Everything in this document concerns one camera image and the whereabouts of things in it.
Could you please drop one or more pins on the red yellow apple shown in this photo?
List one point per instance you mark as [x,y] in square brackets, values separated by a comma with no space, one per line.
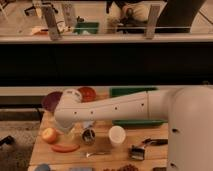
[49,135]

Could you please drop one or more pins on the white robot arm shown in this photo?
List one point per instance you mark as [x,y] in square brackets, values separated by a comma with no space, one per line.
[188,111]

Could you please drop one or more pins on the white plastic cup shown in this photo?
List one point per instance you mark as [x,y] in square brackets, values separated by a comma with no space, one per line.
[116,135]

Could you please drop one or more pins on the metal cup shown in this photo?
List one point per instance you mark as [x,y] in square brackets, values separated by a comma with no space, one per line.
[88,136]

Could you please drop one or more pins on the green plastic tray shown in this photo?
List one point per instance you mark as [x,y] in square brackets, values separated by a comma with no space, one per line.
[116,92]

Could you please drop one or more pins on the orange bowl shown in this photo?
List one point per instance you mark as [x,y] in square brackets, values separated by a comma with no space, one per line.
[88,94]

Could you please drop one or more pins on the purple bowl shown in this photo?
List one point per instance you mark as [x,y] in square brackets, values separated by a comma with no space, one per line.
[50,101]

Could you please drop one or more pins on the green bin in background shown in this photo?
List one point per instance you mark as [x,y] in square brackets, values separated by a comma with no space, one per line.
[90,27]

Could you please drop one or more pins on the metal fork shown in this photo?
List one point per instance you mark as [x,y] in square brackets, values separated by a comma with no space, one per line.
[89,154]

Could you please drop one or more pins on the seated person in background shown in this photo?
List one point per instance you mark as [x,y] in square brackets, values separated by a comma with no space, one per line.
[119,9]

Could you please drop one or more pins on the black metal brush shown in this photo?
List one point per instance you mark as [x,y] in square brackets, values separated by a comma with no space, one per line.
[137,153]

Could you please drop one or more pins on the red brown snack pile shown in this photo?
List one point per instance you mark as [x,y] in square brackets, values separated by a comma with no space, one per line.
[128,167]

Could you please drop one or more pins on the blue flat object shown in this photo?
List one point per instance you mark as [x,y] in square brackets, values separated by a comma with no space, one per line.
[81,169]

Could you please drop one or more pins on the dark brown block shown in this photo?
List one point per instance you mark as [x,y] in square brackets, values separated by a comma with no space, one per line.
[159,169]

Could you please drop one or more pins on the blue round object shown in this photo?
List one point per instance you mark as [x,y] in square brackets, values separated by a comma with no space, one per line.
[42,167]

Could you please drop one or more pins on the black office chair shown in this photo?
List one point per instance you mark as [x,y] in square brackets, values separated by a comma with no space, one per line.
[37,7]

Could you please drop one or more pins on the black object on floor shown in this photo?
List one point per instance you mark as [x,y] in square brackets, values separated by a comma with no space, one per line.
[7,140]

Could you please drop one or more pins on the grey metal post left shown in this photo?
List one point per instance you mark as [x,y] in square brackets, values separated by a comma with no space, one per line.
[49,16]

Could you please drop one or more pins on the black handled peeler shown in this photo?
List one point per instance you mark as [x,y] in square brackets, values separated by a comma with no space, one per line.
[155,142]

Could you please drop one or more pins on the grey metal post right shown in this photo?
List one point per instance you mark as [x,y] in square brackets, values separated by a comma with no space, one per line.
[152,20]

